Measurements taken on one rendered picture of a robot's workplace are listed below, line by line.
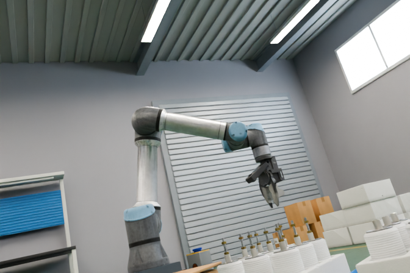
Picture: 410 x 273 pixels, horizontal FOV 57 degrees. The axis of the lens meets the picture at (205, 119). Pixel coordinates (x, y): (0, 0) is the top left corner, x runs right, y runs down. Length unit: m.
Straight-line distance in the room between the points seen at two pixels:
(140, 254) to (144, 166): 0.38
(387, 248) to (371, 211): 2.92
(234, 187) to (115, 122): 2.46
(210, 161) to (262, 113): 1.69
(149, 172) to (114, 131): 5.24
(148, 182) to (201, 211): 5.19
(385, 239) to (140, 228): 0.80
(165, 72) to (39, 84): 2.30
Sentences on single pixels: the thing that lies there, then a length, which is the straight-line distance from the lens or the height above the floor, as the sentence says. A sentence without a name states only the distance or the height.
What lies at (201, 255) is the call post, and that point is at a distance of 1.60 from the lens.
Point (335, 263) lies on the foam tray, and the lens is 1.52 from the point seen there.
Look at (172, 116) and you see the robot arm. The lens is 1.54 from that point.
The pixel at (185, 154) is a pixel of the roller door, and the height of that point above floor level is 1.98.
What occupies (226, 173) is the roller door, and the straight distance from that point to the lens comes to 7.14.
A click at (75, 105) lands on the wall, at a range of 6.95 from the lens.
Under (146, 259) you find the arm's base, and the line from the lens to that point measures 1.42.
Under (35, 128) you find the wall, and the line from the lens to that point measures 6.75.
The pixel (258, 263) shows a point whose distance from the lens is 1.39.
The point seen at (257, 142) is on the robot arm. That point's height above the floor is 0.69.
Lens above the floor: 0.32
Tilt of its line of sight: 18 degrees up
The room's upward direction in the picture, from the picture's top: 14 degrees counter-clockwise
